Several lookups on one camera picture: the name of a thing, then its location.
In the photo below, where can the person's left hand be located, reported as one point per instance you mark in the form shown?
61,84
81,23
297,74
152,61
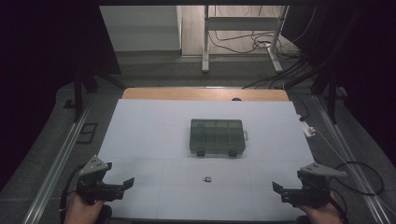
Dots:
81,213

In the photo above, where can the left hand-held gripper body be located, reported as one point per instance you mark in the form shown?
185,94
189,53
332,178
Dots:
93,186

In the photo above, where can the white cabinet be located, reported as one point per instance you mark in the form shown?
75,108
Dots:
140,28

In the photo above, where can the aluminium floor rail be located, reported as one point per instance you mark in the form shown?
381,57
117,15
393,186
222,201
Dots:
53,174
348,155

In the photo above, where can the small grey metal part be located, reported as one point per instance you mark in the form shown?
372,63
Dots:
207,179

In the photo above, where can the black metal stand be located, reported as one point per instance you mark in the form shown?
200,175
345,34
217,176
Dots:
77,96
332,99

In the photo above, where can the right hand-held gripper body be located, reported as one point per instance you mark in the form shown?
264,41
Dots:
306,189

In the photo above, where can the grey plastic compartment box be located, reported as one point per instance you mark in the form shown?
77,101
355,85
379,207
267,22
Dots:
217,137

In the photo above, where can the white metal desk frame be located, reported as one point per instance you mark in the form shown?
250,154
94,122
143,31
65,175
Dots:
239,23

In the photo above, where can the white table mat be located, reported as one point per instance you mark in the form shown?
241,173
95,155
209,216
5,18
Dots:
155,140

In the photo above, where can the person's right hand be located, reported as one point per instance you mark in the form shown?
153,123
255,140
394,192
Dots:
323,214

